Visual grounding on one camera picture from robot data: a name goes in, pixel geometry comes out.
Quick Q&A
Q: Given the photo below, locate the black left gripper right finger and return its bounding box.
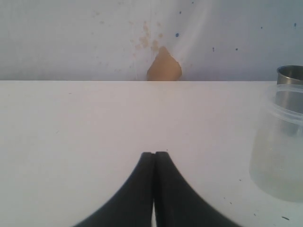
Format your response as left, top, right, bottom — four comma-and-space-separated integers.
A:
153, 152, 237, 227

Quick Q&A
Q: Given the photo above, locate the translucent plastic pot container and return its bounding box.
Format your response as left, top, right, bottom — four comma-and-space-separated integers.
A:
249, 84, 303, 202

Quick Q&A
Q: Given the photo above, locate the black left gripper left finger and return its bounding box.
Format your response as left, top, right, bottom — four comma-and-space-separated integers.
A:
76, 152, 155, 227

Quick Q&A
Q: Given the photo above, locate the stainless steel cup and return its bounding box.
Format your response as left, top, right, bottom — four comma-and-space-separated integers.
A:
276, 65, 303, 136

